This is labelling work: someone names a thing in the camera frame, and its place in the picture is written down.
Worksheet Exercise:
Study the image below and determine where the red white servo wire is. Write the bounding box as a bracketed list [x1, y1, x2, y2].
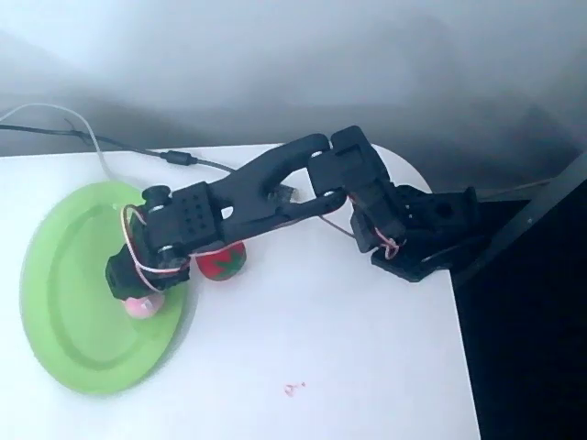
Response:
[319, 192, 409, 259]
[119, 203, 194, 292]

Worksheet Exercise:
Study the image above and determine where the pink plush peach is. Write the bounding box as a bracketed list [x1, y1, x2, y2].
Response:
[121, 292, 166, 319]

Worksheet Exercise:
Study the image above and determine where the green oval plastic plate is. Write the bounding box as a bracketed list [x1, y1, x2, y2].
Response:
[20, 180, 197, 396]

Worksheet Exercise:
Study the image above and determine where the black cable with ferrite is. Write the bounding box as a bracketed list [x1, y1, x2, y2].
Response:
[0, 121, 239, 176]

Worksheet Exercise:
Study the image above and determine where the dark furniture panel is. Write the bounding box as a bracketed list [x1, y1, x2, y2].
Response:
[451, 149, 587, 440]

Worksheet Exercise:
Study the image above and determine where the red plush strawberry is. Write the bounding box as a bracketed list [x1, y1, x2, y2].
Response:
[195, 242, 249, 281]

